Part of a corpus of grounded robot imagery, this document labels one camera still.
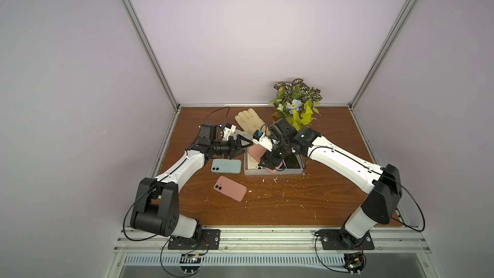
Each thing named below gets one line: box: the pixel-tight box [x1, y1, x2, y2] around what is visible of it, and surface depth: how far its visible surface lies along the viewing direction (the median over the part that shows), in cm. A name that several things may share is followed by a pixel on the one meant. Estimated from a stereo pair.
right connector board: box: [343, 252, 367, 277], surface depth 71 cm
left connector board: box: [179, 253, 202, 275], surface depth 73 cm
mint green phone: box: [210, 158, 242, 174], surface depth 94 cm
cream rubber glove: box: [234, 108, 271, 137], surface depth 116 cm
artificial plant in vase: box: [268, 78, 323, 132], surface depth 94 cm
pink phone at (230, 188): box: [212, 175, 247, 203], surface depth 88 cm
